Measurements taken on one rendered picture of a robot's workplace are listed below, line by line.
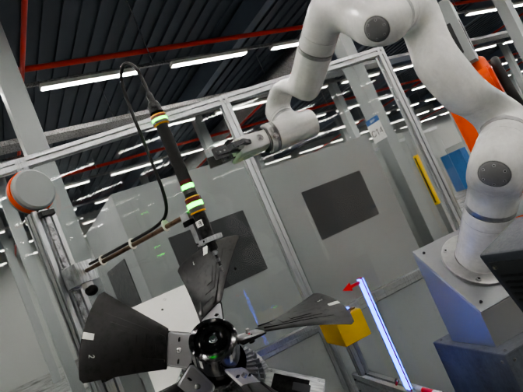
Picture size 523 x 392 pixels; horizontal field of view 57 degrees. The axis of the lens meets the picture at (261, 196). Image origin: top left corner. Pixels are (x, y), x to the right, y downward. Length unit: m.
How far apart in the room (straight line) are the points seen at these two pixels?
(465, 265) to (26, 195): 1.42
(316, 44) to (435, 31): 0.27
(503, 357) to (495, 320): 0.10
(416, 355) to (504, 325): 0.99
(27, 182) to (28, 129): 3.98
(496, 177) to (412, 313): 1.27
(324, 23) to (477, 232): 0.63
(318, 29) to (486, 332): 0.84
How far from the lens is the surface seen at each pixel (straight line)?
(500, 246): 0.85
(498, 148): 1.11
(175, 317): 1.62
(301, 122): 1.37
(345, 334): 1.61
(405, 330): 2.28
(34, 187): 1.88
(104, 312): 1.35
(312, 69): 1.23
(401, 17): 1.06
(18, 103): 5.96
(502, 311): 1.37
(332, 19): 1.16
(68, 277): 1.75
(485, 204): 1.25
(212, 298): 1.34
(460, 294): 1.35
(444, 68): 1.12
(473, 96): 1.15
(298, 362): 2.08
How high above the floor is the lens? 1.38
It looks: 5 degrees up
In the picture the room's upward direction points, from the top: 23 degrees counter-clockwise
